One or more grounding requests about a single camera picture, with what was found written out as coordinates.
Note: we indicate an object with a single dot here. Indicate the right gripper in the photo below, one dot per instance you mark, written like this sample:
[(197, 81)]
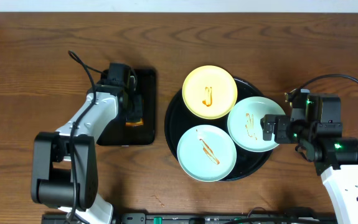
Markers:
[(278, 128)]

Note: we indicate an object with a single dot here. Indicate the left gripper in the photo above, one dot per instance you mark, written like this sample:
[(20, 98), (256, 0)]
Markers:
[(136, 109)]

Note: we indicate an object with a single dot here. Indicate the light green plate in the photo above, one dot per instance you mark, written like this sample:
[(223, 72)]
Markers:
[(244, 126)]

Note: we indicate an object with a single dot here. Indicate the light blue front plate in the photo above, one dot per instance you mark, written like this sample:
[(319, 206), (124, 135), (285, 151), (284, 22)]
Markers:
[(206, 153)]

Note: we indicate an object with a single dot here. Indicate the orange green sponge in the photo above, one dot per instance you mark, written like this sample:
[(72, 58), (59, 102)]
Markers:
[(134, 124)]

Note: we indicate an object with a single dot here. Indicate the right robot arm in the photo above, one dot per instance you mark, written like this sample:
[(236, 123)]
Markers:
[(318, 138)]

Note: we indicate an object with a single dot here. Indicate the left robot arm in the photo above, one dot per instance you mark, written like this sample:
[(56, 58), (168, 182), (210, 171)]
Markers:
[(64, 166)]

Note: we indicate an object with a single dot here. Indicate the black rectangular tray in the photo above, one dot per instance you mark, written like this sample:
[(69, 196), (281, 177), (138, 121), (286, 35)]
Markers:
[(117, 133)]

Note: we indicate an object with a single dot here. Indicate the black round tray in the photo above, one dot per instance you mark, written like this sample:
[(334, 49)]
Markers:
[(179, 119)]

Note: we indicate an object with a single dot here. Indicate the yellow plate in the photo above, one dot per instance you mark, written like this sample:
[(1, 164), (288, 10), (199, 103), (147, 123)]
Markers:
[(209, 92)]

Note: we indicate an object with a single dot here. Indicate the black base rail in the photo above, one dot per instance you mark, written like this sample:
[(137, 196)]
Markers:
[(142, 218)]

